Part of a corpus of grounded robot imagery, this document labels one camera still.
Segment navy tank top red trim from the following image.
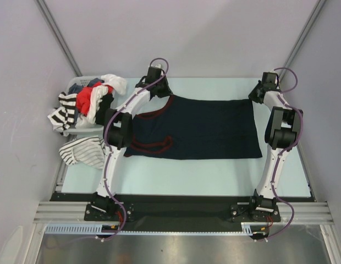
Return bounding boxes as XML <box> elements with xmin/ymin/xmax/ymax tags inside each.
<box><xmin>124</xmin><ymin>95</ymin><xmax>262</xmax><ymax>160</ymax></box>

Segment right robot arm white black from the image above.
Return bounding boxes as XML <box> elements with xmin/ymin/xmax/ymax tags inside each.
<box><xmin>248</xmin><ymin>70</ymin><xmax>303</xmax><ymax>221</ymax></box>

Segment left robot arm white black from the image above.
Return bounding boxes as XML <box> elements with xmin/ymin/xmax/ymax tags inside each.
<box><xmin>90</xmin><ymin>65</ymin><xmax>172</xmax><ymax>220</ymax></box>

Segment grey blue tank top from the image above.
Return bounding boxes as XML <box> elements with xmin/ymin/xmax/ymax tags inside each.
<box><xmin>67</xmin><ymin>76</ymin><xmax>103</xmax><ymax>94</ymax></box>

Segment thin striped white tank top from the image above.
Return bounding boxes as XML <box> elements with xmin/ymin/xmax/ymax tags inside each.
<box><xmin>59</xmin><ymin>136</ymin><xmax>106</xmax><ymax>169</ymax></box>

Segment black white striped tank top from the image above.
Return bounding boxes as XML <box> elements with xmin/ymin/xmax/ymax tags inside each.
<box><xmin>47</xmin><ymin>92</ymin><xmax>77</xmax><ymax>133</ymax></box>

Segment grey plastic laundry basket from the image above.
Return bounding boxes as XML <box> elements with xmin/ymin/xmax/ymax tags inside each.
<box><xmin>65</xmin><ymin>74</ymin><xmax>126</xmax><ymax>135</ymax></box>

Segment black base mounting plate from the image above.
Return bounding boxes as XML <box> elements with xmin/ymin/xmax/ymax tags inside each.
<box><xmin>50</xmin><ymin>192</ymin><xmax>281</xmax><ymax>231</ymax></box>

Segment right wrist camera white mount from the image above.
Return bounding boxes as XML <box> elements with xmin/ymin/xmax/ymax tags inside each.
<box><xmin>269</xmin><ymin>69</ymin><xmax>280</xmax><ymax>83</ymax></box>

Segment slotted cable duct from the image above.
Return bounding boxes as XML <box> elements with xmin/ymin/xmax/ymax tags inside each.
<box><xmin>45</xmin><ymin>223</ymin><xmax>267</xmax><ymax>237</ymax></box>

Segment aluminium extrusion rail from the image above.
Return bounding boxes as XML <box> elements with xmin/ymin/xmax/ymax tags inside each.
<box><xmin>34</xmin><ymin>202</ymin><xmax>334</xmax><ymax>225</ymax></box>

